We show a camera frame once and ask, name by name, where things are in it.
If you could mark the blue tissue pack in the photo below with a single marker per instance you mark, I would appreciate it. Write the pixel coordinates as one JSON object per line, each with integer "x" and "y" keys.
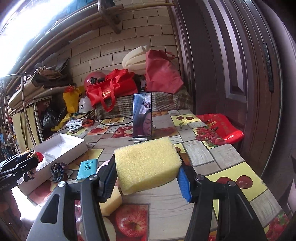
{"x": 86, "y": 169}

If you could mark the large yellow sponge block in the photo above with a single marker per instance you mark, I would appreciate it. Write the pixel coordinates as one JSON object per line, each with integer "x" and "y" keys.
{"x": 146, "y": 165}

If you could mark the metal shelf with curtain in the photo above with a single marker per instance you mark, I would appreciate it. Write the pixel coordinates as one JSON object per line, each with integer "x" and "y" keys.
{"x": 27, "y": 105}

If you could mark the white helmet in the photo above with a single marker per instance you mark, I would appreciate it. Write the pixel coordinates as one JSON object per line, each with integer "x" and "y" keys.
{"x": 85, "y": 105}

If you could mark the black plastic bag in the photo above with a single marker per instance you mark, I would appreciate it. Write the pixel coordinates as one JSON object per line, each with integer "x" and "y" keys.
{"x": 50, "y": 119}

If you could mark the smartphone on stand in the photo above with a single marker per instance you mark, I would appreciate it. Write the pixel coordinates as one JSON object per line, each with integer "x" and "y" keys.
{"x": 142, "y": 115}

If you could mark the white shallow box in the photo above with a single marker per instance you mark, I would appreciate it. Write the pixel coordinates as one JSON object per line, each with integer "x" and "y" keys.
{"x": 59, "y": 148}

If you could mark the red plastic bag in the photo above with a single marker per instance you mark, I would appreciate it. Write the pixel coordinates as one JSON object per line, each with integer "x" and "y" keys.
{"x": 218, "y": 130}

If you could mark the plaid cloth covered box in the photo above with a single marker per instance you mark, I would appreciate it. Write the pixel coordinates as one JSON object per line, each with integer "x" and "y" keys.
{"x": 160, "y": 102}

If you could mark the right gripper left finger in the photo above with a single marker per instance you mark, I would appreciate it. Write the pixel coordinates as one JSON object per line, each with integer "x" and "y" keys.
{"x": 56, "y": 220}

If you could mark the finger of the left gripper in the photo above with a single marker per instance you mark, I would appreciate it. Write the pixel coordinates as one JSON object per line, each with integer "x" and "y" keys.
{"x": 25, "y": 166}
{"x": 16, "y": 158}

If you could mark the red plush apple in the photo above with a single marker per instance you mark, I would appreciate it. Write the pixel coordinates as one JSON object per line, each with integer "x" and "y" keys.
{"x": 39, "y": 156}

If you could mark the cream foam roll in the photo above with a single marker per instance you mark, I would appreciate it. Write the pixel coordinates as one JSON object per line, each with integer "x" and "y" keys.
{"x": 135, "y": 60}

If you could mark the red tote bag gold print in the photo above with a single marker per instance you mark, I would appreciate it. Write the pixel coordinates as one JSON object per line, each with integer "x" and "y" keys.
{"x": 117, "y": 83}

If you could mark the yellow shopping bag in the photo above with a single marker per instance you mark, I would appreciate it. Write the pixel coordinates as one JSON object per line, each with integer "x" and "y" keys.
{"x": 72, "y": 96}

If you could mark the dark wooden door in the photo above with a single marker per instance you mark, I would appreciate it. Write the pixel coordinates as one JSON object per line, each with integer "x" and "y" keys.
{"x": 238, "y": 59}

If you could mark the small yellow sponge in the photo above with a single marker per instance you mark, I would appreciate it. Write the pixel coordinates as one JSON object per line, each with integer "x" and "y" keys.
{"x": 112, "y": 203}

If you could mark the red nonwoven bag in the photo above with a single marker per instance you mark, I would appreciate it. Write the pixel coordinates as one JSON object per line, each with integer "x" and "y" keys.
{"x": 160, "y": 73}

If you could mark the braided rope knot toy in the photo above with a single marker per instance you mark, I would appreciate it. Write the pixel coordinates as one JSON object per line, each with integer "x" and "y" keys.
{"x": 58, "y": 171}

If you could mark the red helmet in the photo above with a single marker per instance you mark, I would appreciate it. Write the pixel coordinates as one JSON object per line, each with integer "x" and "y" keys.
{"x": 94, "y": 78}

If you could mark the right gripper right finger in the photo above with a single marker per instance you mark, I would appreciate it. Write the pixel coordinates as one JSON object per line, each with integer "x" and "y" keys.
{"x": 237, "y": 219}

